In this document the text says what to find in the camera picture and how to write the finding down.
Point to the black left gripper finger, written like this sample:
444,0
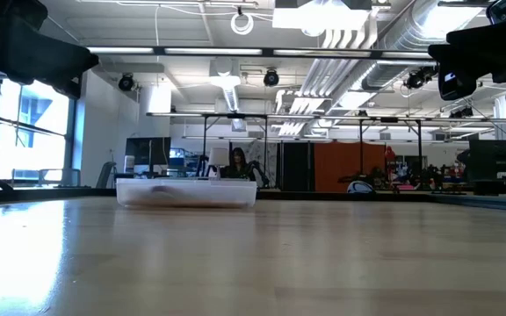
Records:
70,87
29,57

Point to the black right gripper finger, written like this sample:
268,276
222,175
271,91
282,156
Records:
459,85
499,55

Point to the clear plastic supply box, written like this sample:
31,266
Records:
191,197

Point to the black ceiling spotlight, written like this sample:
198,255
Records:
414,80
126,82
271,78

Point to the large dark monitor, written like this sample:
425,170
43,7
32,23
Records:
496,160

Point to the grey office chair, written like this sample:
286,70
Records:
106,175

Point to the dark computer monitor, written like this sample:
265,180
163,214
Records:
147,151

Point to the orange partition panel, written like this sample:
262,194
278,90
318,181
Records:
336,167

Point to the white ceiling light panel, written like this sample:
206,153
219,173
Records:
319,17

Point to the white lamp shade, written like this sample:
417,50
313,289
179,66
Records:
219,156

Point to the black partition panel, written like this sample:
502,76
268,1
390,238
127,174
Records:
295,167

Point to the person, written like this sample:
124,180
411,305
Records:
238,167

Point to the silver ventilation duct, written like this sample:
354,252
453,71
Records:
411,30

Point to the black background rig frame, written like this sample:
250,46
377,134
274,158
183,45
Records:
235,116

